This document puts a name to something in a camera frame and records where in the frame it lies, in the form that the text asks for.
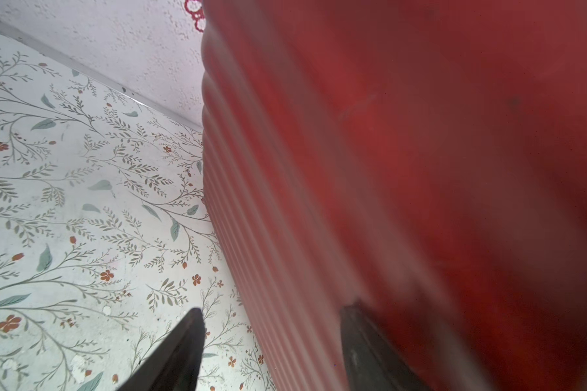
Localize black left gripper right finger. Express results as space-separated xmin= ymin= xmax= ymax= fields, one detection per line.
xmin=340 ymin=306 xmax=430 ymax=391

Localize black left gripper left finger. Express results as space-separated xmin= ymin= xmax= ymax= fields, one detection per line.
xmin=119 ymin=308 xmax=205 ymax=391

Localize red ribbed hard-shell suitcase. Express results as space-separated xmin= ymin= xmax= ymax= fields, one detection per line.
xmin=202 ymin=1 xmax=587 ymax=390

